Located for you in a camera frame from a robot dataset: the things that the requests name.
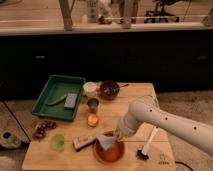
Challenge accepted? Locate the grey towel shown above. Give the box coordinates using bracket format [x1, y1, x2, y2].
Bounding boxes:
[96, 133, 117, 150]

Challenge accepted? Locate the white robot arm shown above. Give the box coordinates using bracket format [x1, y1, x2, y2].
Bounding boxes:
[116, 96, 213, 156]

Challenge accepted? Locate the dark brown bowl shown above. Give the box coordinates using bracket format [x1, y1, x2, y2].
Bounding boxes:
[100, 80, 120, 100]

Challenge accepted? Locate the white cup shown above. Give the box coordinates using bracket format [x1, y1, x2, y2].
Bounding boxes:
[83, 82, 97, 98]

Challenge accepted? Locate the small metal cup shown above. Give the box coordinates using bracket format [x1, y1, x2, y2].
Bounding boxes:
[87, 98, 99, 113]

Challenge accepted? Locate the orange fruit toy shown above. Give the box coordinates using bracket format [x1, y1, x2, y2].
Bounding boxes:
[87, 114, 99, 127]

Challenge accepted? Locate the grey sponge block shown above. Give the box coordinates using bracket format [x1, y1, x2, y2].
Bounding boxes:
[64, 93, 77, 109]

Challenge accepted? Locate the green plastic tray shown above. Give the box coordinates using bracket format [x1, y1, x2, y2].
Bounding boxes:
[32, 75, 86, 121]

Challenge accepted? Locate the green cucumber slice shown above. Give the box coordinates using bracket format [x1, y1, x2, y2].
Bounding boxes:
[46, 94, 67, 106]

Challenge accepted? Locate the wooden block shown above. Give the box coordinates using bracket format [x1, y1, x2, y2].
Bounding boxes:
[73, 135, 96, 152]

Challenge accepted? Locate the light green cup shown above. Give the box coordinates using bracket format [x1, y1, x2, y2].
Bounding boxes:
[50, 134, 64, 151]

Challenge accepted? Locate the brown grape bunch toy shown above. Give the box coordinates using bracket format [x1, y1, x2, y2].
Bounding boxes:
[33, 120, 57, 140]

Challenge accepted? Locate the black white brush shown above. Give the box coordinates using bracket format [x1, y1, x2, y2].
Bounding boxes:
[137, 126, 158, 160]

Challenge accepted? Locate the black office chair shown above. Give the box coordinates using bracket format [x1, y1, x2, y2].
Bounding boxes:
[144, 0, 191, 23]

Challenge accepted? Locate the black floor cable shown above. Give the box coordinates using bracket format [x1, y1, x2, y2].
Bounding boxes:
[175, 161, 194, 171]

